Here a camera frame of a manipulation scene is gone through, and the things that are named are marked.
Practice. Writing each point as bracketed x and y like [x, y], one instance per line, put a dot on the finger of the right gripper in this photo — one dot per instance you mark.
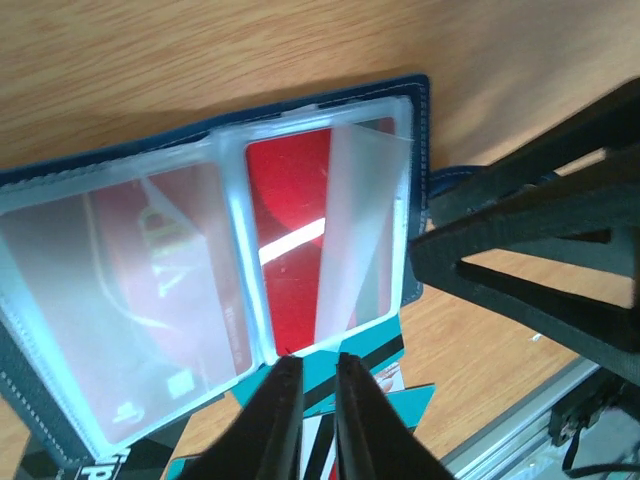
[561, 258]
[609, 125]

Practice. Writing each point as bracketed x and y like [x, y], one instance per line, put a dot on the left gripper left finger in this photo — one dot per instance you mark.
[264, 441]

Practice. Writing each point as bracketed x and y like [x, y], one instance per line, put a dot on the red card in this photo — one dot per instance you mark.
[169, 260]
[288, 183]

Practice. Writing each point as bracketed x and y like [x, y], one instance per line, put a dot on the teal card left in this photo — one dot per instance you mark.
[186, 467]

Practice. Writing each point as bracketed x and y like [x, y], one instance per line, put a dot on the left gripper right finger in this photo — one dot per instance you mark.
[372, 442]

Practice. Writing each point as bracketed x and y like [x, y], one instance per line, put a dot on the navy blue card holder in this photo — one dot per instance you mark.
[67, 366]

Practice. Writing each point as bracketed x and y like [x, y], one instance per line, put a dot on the aluminium rail frame front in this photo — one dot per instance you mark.
[583, 423]

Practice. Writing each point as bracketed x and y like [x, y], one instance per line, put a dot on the teal card right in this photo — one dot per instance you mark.
[360, 357]

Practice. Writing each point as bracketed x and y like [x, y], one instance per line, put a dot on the red card bottom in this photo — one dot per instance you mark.
[288, 183]

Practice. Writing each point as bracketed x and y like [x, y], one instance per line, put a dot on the black card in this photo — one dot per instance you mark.
[146, 459]

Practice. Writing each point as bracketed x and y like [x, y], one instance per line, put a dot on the white card under teal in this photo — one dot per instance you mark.
[318, 448]

